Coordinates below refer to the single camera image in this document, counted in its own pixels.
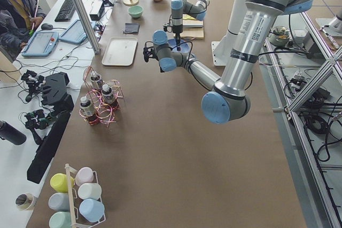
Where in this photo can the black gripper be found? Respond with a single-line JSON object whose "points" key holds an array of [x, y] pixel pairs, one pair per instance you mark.
{"points": [[162, 69], [177, 31]]}

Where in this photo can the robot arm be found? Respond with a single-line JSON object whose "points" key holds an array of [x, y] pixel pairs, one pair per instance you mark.
{"points": [[196, 10], [226, 99]]}

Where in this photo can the steel muddler black tip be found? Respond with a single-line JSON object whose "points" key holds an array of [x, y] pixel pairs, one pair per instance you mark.
{"points": [[189, 26]]}

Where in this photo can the wooden cutting board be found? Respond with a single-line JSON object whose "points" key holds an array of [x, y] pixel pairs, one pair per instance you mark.
{"points": [[193, 33]]}

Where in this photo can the cream rabbit tray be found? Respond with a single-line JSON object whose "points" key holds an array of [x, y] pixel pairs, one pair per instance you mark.
{"points": [[120, 51]]}

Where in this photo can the grey folded cloth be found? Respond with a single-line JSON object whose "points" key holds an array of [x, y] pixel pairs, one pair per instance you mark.
{"points": [[131, 28]]}

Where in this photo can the mint green bowl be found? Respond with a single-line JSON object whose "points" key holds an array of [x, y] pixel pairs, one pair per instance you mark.
{"points": [[135, 11]]}

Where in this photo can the right back drink bottle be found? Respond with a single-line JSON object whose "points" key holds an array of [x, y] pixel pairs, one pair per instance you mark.
{"points": [[107, 94]]}

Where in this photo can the drink bottle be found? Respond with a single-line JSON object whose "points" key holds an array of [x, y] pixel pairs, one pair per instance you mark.
{"points": [[96, 80], [107, 94], [86, 107]]}

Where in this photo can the left back drink bottle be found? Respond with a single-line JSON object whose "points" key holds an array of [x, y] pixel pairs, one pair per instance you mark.
{"points": [[96, 80]]}

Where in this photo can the front drink bottle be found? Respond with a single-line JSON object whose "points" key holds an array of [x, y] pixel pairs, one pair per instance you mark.
{"points": [[86, 107]]}

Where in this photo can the blue teach pendant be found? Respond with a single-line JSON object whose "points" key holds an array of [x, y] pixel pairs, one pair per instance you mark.
{"points": [[41, 44], [74, 34]]}

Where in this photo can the black keyboard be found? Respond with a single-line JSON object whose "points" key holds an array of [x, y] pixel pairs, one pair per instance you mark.
{"points": [[66, 11]]}

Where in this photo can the pink cup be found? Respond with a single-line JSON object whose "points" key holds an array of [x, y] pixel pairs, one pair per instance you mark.
{"points": [[84, 175]]}

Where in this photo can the white cup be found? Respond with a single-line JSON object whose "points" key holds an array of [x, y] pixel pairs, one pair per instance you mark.
{"points": [[90, 191]]}

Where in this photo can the yellow cup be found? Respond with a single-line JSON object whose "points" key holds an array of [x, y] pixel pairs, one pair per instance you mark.
{"points": [[59, 183]]}

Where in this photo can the seated person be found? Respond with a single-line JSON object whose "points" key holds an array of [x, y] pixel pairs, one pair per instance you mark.
{"points": [[18, 19]]}

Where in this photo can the light blue cup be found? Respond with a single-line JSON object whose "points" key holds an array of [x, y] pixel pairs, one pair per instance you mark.
{"points": [[92, 210]]}

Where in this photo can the black water bottle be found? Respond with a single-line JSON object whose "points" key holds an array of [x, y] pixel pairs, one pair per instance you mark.
{"points": [[11, 134]]}

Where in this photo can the grey cup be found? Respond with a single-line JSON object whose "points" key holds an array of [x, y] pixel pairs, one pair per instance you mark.
{"points": [[59, 202]]}

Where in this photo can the mint cup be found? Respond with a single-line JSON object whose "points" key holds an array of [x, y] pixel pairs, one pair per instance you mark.
{"points": [[61, 219]]}

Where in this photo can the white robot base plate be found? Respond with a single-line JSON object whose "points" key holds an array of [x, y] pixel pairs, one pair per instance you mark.
{"points": [[216, 51]]}

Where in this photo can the copper wire bottle rack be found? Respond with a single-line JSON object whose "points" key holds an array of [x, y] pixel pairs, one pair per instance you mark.
{"points": [[104, 113]]}

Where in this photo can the white wire cup rack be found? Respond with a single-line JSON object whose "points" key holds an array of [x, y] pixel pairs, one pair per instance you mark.
{"points": [[72, 195]]}

